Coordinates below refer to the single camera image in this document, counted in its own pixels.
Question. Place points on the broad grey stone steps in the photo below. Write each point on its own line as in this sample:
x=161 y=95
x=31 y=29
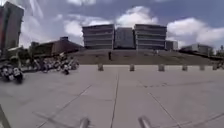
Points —
x=140 y=57

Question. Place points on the grey three-block building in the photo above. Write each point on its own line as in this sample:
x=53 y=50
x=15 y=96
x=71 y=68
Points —
x=98 y=36

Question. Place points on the robot's own part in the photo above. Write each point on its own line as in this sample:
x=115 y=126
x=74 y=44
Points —
x=144 y=122
x=84 y=122

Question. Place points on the person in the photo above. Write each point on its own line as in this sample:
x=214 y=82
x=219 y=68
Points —
x=109 y=55

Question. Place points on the low brown building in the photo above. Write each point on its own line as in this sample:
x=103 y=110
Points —
x=56 y=46

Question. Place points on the grey paved plaza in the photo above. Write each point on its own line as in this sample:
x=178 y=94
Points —
x=133 y=96

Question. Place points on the low pale building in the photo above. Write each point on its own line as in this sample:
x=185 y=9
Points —
x=199 y=49

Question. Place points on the row of parked two-wheelers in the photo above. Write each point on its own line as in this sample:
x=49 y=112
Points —
x=15 y=74

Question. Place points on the large grey building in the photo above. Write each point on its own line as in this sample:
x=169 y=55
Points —
x=11 y=26

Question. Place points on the small grey building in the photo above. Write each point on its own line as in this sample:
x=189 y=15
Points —
x=171 y=45

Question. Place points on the row of stone bollards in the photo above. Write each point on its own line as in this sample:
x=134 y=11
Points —
x=100 y=67

